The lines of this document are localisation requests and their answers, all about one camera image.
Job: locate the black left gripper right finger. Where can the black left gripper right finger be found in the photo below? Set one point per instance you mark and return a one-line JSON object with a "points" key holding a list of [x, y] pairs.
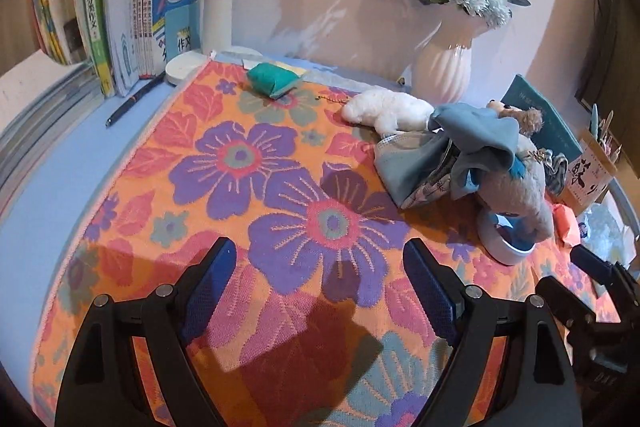
{"points": [[535, 384]]}

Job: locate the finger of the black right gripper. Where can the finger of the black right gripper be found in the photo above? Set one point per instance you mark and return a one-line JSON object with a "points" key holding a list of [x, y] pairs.
{"points": [[601, 320]]}

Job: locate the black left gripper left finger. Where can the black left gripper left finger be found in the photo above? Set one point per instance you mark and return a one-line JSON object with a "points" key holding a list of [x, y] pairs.
{"points": [[102, 383]]}

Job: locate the grey plush doll toy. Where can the grey plush doll toy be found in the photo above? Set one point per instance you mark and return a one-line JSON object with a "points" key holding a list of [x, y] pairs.
{"points": [[521, 192]]}

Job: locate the teal drawstring bag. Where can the teal drawstring bag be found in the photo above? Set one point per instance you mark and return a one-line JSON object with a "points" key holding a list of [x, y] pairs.
{"points": [[554, 135]]}

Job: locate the blue grey cloth garment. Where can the blue grey cloth garment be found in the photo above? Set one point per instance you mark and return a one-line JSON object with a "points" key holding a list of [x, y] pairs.
{"points": [[461, 146]]}

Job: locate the teal soft pouch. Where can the teal soft pouch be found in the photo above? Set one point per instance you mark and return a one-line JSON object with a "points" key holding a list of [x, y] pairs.
{"points": [[272, 81]]}

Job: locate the light blue plastic package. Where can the light blue plastic package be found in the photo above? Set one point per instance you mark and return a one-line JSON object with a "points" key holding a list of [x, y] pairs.
{"points": [[605, 236]]}

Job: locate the pink tissue packet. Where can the pink tissue packet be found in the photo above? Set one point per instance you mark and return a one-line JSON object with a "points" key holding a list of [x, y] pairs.
{"points": [[566, 225]]}

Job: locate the white blue bowl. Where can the white blue bowl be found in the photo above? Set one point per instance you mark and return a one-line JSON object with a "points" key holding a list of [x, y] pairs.
{"points": [[497, 235]]}

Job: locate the cardboard pen holder box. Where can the cardboard pen holder box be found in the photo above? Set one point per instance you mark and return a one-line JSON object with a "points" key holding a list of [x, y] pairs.
{"points": [[590, 174]]}

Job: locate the floral orange purple mat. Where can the floral orange purple mat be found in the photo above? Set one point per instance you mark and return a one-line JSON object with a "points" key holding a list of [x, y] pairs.
{"points": [[319, 325]]}

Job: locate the stack of books left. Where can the stack of books left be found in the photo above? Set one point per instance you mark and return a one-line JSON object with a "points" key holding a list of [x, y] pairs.
{"points": [[41, 102]]}

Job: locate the white plush toy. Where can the white plush toy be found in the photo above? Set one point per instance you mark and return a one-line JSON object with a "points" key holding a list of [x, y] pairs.
{"points": [[387, 112]]}

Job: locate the black pen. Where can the black pen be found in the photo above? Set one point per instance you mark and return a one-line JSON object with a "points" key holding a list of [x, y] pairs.
{"points": [[134, 99]]}

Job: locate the white ribbed vase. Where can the white ribbed vase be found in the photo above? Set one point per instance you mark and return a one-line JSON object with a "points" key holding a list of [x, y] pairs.
{"points": [[441, 72]]}

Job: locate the row of upright books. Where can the row of upright books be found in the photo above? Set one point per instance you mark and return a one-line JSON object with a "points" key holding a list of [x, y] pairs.
{"points": [[95, 6]]}

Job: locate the blue cover study book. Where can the blue cover study book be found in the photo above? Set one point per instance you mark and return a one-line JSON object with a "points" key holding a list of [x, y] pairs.
{"points": [[175, 29]]}

